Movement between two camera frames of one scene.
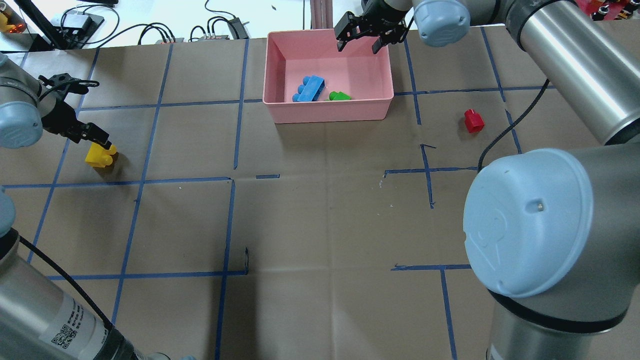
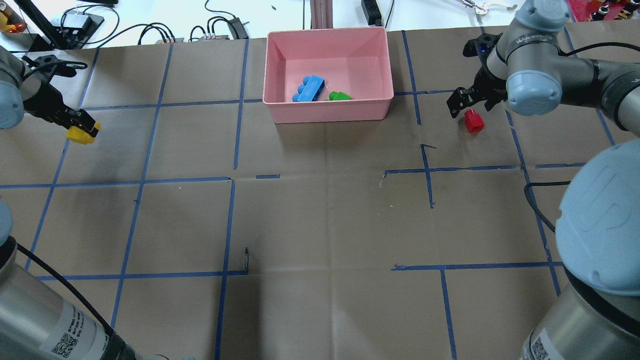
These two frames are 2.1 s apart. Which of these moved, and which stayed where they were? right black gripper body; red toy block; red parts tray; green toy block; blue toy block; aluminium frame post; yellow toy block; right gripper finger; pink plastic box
Moved: right gripper finger; right black gripper body; yellow toy block
Stayed: green toy block; aluminium frame post; red toy block; blue toy block; pink plastic box; red parts tray
